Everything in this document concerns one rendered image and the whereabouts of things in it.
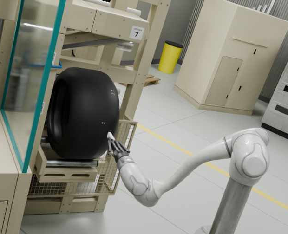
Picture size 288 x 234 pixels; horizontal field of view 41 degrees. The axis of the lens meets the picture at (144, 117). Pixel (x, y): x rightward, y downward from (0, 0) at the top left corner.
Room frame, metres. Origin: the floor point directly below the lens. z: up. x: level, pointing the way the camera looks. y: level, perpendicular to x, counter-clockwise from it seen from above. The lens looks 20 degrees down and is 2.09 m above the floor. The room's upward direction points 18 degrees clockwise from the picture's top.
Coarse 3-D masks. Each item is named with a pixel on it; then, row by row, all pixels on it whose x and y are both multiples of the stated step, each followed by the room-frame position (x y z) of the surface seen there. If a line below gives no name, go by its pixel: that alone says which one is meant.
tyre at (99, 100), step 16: (64, 80) 2.16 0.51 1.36; (80, 80) 2.08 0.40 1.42; (96, 80) 2.14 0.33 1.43; (64, 96) 2.43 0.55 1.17; (80, 96) 2.01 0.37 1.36; (96, 96) 2.05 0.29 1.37; (112, 96) 2.12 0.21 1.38; (48, 112) 2.29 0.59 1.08; (64, 112) 2.42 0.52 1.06; (80, 112) 1.97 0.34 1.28; (96, 112) 2.01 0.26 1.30; (112, 112) 2.07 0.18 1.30; (48, 128) 2.23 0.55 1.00; (64, 128) 2.37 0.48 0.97; (80, 128) 1.95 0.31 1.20; (96, 128) 1.99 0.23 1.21; (112, 128) 2.05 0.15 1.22; (64, 144) 1.98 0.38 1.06; (80, 144) 1.96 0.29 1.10; (96, 144) 2.01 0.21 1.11
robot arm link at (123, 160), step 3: (123, 156) 1.74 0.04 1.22; (126, 156) 1.74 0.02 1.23; (129, 156) 1.75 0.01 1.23; (120, 159) 1.72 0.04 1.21; (123, 159) 1.72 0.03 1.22; (126, 159) 1.72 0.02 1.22; (129, 159) 1.72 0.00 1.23; (132, 159) 1.74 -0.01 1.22; (117, 162) 1.73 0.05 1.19; (120, 162) 1.71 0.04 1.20; (123, 162) 1.70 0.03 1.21; (126, 162) 1.70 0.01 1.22; (117, 165) 1.72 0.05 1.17; (120, 165) 1.70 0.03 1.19; (120, 168) 1.69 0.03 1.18
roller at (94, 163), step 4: (48, 160) 2.00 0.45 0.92; (52, 160) 2.01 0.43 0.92; (56, 160) 2.02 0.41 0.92; (60, 160) 2.04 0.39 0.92; (64, 160) 2.05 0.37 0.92; (68, 160) 2.07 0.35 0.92; (72, 160) 2.08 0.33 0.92; (76, 160) 2.10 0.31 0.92; (80, 160) 2.11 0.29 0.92; (84, 160) 2.13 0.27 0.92; (88, 160) 2.14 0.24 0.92; (92, 160) 2.16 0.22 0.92; (96, 160) 2.17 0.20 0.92; (48, 164) 1.99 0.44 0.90; (52, 164) 2.00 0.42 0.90; (56, 164) 2.01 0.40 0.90; (60, 164) 2.03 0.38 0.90; (64, 164) 2.04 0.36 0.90; (68, 164) 2.06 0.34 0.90; (72, 164) 2.07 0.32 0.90; (76, 164) 2.08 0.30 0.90; (80, 164) 2.10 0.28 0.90; (84, 164) 2.11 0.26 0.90; (88, 164) 2.13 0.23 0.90; (92, 164) 2.14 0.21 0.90; (96, 164) 2.16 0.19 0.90
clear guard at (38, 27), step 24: (24, 0) 1.67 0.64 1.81; (48, 0) 1.38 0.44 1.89; (24, 24) 1.61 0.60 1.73; (48, 24) 1.33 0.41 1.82; (24, 48) 1.54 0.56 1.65; (48, 48) 1.28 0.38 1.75; (24, 72) 1.48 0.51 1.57; (48, 72) 1.26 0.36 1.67; (24, 96) 1.42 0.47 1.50; (24, 120) 1.36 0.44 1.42; (24, 144) 1.31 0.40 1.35; (24, 168) 1.25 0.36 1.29
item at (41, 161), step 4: (40, 148) 2.05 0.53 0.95; (40, 152) 2.00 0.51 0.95; (36, 156) 2.02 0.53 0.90; (40, 156) 1.96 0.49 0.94; (44, 156) 1.97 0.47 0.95; (36, 160) 2.01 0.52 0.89; (40, 160) 1.95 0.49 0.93; (44, 160) 1.93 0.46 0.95; (36, 164) 2.00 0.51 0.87; (40, 164) 1.94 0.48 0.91; (44, 164) 1.94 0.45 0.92; (40, 168) 1.93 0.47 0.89; (44, 168) 1.94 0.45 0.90; (40, 172) 1.93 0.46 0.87
